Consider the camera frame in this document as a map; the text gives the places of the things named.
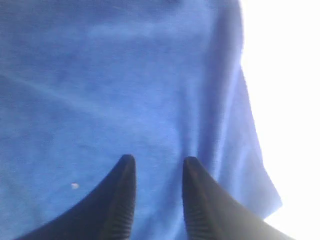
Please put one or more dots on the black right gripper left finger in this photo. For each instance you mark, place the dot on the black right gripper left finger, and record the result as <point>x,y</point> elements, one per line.
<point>106,213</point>

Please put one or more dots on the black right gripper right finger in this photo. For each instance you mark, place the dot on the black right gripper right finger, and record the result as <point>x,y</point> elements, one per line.
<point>210,213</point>

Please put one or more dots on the blue microfibre cloth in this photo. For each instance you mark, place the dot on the blue microfibre cloth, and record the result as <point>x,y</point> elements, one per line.
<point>83,82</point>

